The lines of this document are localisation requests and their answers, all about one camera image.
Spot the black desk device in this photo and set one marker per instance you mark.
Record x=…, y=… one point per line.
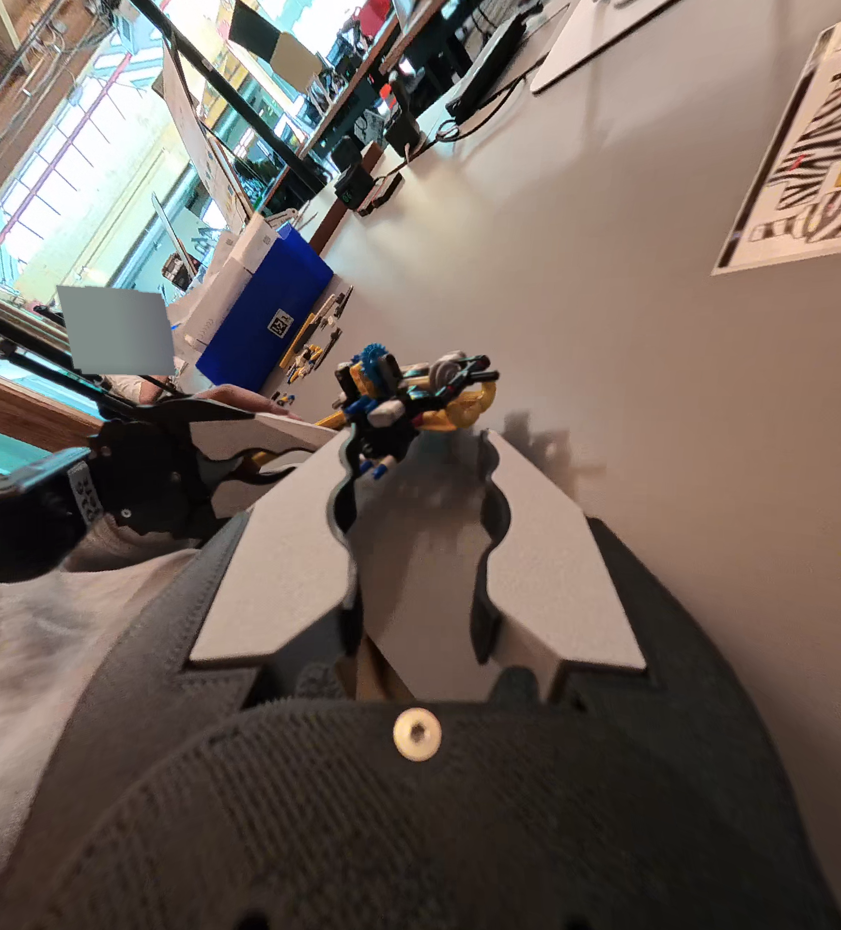
x=402, y=123

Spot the black charger box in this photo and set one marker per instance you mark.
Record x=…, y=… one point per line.
x=362, y=189

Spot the blue plastic storage bin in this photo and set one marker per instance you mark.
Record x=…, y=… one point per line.
x=260, y=320

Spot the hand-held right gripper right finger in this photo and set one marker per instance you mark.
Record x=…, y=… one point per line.
x=558, y=581

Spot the black white hanging panel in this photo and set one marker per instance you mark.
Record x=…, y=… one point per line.
x=253, y=29

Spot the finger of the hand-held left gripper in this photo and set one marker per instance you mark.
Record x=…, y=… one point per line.
x=275, y=434
x=235, y=498

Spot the person's left hand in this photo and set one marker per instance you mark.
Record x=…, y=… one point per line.
x=239, y=398

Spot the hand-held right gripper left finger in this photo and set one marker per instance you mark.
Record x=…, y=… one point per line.
x=275, y=581

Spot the lego vehicle chassis assembly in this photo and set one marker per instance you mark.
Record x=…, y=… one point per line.
x=391, y=407

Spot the black power brick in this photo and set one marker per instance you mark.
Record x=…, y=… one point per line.
x=486, y=69

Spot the silver monitor stand base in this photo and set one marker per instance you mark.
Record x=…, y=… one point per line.
x=595, y=36

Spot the zebra striped sticker sheet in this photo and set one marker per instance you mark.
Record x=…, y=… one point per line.
x=813, y=145

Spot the scattered loose lego pieces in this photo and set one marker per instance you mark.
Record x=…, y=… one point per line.
x=308, y=356

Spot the wooden ceiling beam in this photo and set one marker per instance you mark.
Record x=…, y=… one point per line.
x=13, y=407

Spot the white cardboard boxes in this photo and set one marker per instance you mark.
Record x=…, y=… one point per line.
x=224, y=290

